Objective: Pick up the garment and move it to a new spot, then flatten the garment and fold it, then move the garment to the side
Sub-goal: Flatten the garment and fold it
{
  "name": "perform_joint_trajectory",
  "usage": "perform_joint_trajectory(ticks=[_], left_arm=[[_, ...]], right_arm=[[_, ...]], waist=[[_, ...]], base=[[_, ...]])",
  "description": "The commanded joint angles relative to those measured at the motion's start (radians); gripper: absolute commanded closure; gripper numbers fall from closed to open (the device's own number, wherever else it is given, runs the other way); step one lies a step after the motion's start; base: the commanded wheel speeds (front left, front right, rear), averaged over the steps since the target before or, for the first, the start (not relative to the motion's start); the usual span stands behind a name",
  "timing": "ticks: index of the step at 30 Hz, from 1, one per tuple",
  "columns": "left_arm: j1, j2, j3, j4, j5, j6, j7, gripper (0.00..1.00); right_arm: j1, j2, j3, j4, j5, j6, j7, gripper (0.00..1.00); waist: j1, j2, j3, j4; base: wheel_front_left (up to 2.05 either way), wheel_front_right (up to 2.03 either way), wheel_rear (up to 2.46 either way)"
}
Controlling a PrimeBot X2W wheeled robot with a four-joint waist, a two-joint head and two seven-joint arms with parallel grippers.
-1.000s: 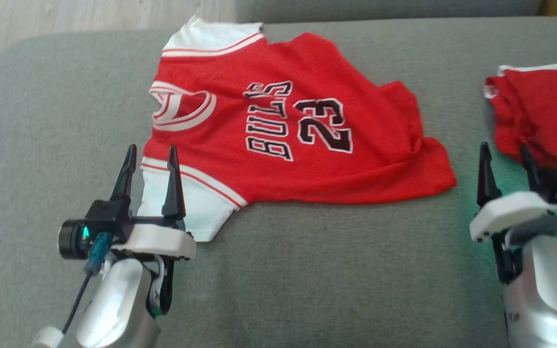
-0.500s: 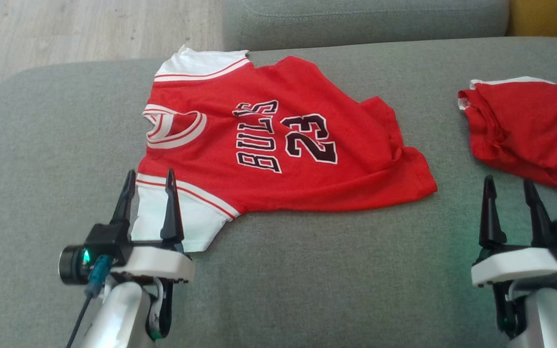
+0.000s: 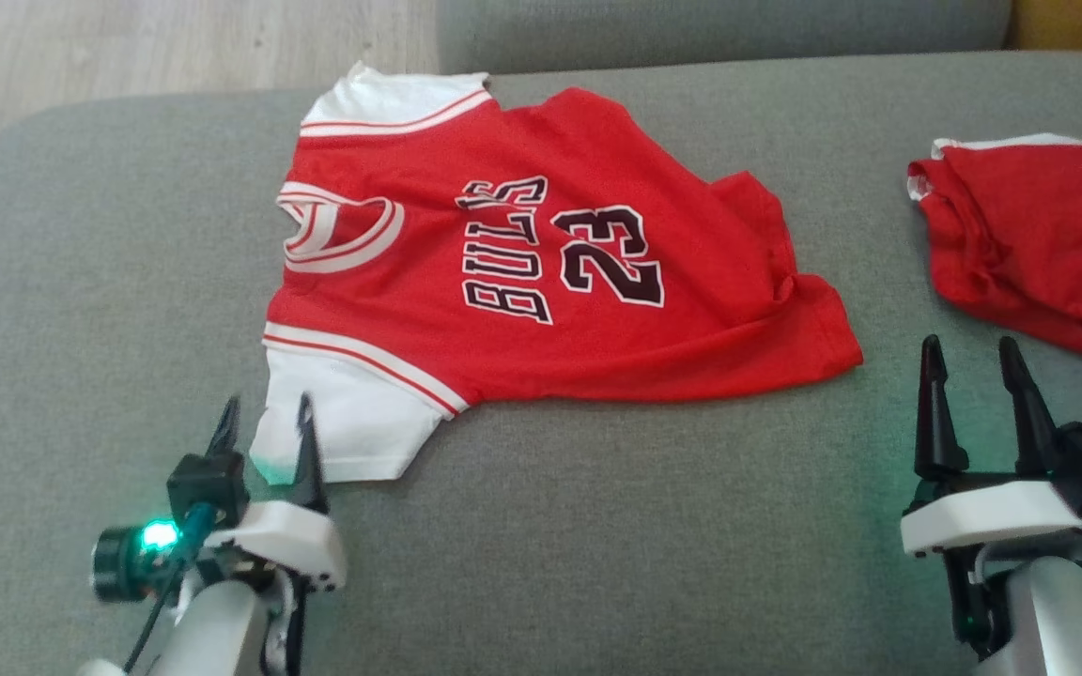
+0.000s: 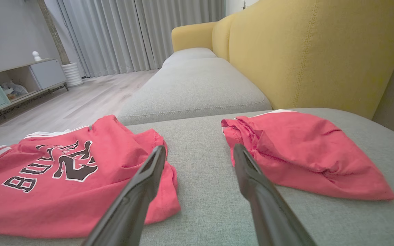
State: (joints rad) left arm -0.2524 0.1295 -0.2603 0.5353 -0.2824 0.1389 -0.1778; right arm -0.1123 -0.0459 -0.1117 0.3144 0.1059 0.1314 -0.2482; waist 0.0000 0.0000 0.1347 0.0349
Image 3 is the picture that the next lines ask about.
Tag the grey sofa seat cushion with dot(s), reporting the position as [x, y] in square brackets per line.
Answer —
[597, 545]

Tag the grey sofa cushion with seam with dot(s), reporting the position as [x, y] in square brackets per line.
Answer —
[719, 33]

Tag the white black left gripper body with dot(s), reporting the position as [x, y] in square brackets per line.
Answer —
[292, 545]

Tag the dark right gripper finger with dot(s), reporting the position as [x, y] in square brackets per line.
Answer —
[1029, 413]
[935, 413]

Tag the mustard yellow upholstered furniture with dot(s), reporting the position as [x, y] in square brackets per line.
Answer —
[1076, 23]

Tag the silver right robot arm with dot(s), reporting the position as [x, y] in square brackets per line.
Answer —
[1058, 620]

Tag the red basketball jersey number 23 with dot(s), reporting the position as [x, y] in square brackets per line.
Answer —
[428, 329]

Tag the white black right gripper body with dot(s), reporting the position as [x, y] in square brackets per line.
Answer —
[982, 516]

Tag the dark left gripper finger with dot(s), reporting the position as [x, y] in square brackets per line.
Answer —
[311, 460]
[224, 432]

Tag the red shorts with white trim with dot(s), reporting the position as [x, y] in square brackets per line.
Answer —
[1039, 235]

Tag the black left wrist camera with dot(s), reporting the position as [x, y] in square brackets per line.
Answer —
[208, 488]

